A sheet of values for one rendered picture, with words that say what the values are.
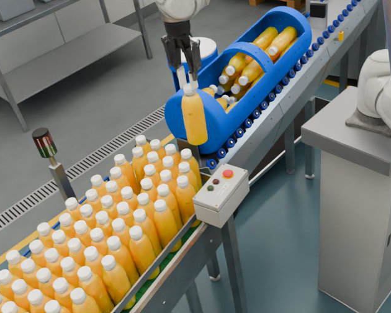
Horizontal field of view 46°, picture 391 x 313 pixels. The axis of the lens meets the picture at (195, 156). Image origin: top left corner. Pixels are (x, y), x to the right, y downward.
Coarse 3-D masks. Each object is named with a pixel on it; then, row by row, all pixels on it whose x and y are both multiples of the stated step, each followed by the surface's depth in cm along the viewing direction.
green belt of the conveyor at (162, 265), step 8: (192, 232) 166; (184, 240) 164; (168, 256) 159; (160, 264) 157; (160, 272) 155; (152, 280) 153; (144, 288) 151; (136, 296) 149; (120, 312) 145; (128, 312) 145
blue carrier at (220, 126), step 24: (264, 24) 239; (288, 24) 231; (240, 48) 199; (216, 72) 215; (264, 72) 199; (216, 96) 215; (264, 96) 203; (168, 120) 191; (216, 120) 174; (240, 120) 188; (216, 144) 182
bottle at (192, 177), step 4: (180, 172) 164; (184, 172) 163; (188, 172) 163; (192, 172) 165; (188, 176) 164; (192, 176) 164; (188, 180) 164; (192, 180) 165; (196, 180) 167; (192, 184) 165; (196, 184) 167; (196, 188) 168; (196, 192) 168
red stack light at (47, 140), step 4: (48, 132) 168; (48, 136) 168; (36, 140) 166; (40, 140) 166; (44, 140) 167; (48, 140) 168; (52, 140) 170; (36, 144) 168; (40, 144) 167; (44, 144) 167; (48, 144) 168
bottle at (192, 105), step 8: (184, 96) 148; (192, 96) 147; (184, 104) 148; (192, 104) 147; (200, 104) 148; (184, 112) 150; (192, 112) 148; (200, 112) 150; (184, 120) 152; (192, 120) 150; (200, 120) 151; (192, 128) 152; (200, 128) 152; (192, 136) 154; (200, 136) 154; (192, 144) 156; (200, 144) 156
